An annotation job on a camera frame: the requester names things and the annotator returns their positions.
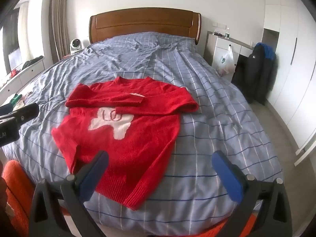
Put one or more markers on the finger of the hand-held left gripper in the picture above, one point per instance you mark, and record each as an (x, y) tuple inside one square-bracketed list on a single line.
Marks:
[(28, 112)]

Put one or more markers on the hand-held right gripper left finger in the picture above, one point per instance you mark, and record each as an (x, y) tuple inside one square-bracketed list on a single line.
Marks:
[(95, 170)]

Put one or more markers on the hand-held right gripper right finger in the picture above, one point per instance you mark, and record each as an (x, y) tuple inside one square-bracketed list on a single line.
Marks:
[(226, 175)]

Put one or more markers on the red knitted sweater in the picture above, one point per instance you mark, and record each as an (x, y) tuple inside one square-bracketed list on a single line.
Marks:
[(138, 140)]

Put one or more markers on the dark green clothes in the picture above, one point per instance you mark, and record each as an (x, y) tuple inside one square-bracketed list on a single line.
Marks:
[(32, 62)]

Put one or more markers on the green cloth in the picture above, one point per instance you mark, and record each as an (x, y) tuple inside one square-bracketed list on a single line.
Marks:
[(16, 99)]

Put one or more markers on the red cloth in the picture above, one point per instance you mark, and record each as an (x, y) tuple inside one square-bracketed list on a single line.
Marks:
[(14, 73)]

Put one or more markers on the bed with grey checked duvet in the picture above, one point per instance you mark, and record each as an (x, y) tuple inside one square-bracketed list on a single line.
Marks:
[(209, 103)]

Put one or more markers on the window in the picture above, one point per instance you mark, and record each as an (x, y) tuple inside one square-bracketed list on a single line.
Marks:
[(12, 32)]

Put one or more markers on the small white fan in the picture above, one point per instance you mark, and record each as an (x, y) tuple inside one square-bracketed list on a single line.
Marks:
[(76, 45)]

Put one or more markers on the beige curtain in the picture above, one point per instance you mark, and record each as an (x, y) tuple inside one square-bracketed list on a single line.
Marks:
[(59, 17)]

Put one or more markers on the black jacket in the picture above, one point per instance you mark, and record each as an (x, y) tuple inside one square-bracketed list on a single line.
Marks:
[(254, 76)]

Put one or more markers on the white plastic bag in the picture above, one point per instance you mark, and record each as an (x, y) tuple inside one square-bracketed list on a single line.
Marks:
[(226, 61)]

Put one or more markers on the white wardrobe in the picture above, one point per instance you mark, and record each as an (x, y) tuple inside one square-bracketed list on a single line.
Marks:
[(296, 79)]

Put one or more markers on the white desk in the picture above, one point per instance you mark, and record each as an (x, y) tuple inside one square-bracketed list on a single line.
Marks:
[(217, 45)]

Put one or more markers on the blue jacket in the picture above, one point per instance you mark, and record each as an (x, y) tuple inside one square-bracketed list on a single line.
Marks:
[(269, 51)]

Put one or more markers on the clear plastic bottle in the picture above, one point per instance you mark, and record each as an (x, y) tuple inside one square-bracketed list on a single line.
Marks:
[(227, 34)]

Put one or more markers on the wooden headboard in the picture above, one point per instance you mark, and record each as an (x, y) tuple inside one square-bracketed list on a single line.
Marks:
[(143, 21)]

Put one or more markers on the white wall socket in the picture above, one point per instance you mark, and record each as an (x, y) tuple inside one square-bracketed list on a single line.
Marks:
[(219, 25)]

